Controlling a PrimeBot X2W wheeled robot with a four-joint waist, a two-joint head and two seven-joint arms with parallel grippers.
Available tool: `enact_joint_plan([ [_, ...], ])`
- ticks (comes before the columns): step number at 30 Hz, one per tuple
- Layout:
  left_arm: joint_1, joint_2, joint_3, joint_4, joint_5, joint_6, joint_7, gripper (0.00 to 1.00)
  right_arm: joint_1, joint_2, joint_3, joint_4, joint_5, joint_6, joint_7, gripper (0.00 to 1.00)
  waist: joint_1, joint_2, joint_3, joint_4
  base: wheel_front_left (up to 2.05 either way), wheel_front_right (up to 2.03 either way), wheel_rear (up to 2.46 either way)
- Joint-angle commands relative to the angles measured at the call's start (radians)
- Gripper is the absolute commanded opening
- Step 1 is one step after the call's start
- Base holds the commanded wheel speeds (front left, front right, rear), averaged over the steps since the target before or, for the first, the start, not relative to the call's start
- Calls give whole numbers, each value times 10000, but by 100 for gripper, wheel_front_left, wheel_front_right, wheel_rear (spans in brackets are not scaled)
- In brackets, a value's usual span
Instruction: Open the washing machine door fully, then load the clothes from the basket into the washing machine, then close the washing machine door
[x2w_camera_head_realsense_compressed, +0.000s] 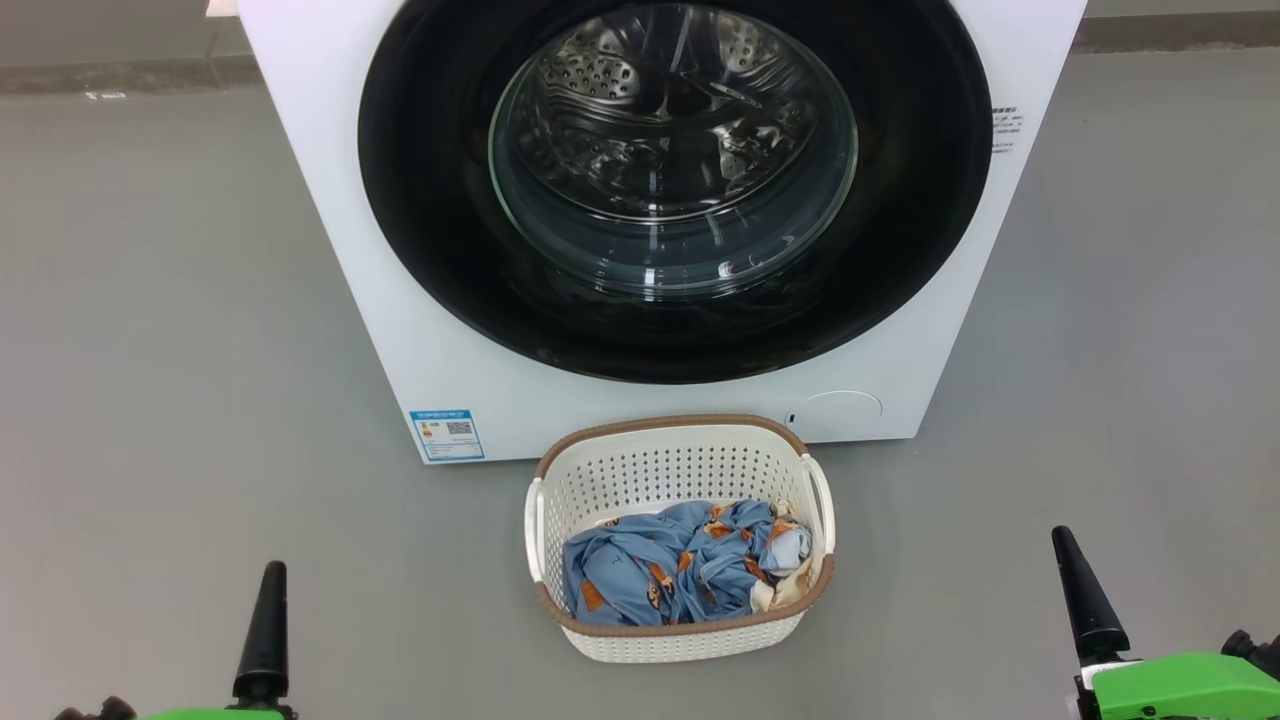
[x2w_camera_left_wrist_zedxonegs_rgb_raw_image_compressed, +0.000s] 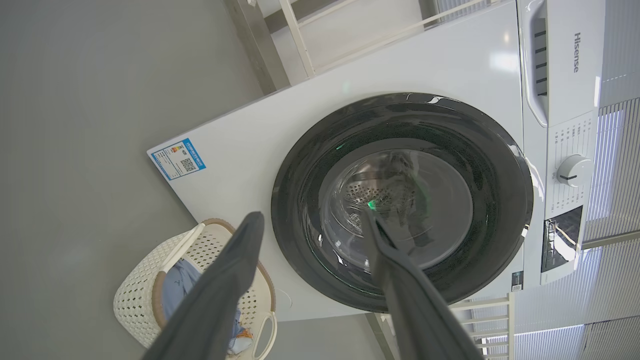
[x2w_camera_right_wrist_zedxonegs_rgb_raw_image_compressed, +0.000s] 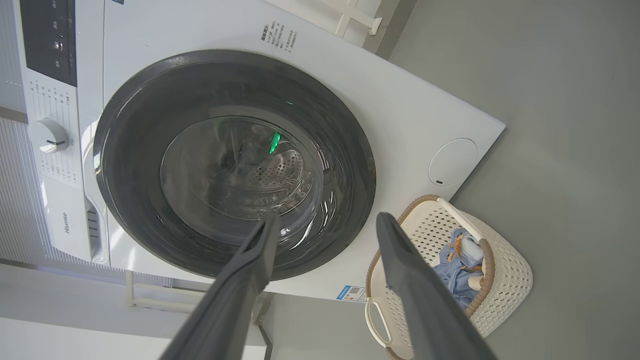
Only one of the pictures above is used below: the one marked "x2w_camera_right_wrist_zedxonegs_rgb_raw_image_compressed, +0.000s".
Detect white front-load washing machine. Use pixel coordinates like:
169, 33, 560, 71
14, 0, 507, 304

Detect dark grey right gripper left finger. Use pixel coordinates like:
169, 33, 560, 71
159, 212, 282, 360

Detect cream perforated laundry basket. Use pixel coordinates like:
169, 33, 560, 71
364, 194, 534, 360

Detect blue energy label sticker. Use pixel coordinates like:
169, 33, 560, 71
336, 285, 368, 303

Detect white washing machine dial knob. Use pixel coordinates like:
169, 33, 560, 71
30, 118, 70, 154

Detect white metal railing frame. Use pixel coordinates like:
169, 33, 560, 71
320, 0, 384, 37

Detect round dark glass washer door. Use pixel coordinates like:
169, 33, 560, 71
93, 49, 377, 282

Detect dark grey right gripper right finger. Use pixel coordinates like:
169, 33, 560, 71
376, 212, 498, 360

